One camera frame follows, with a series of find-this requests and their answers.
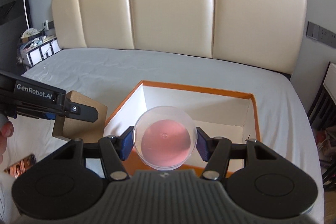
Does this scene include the gold cardboard box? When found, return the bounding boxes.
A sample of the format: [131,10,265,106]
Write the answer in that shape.
[52,90,108,143]

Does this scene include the clear round pink container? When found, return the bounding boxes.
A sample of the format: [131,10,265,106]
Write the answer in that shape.
[132,106,198,170]

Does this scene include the person's left hand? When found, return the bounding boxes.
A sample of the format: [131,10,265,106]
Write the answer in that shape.
[0,121,14,163]

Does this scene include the orange cardboard storage box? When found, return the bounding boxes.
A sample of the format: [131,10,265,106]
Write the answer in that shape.
[104,80,260,173]

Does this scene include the left black shelf nightstand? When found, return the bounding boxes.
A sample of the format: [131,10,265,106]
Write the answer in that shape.
[17,28,61,71]

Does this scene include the white bed sheet mattress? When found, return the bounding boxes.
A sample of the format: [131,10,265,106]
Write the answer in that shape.
[2,48,324,223]

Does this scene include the cream leather headboard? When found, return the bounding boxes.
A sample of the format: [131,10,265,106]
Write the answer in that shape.
[51,0,307,75]

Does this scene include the grey wall switch panel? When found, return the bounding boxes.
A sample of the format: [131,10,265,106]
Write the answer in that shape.
[306,22,336,48]

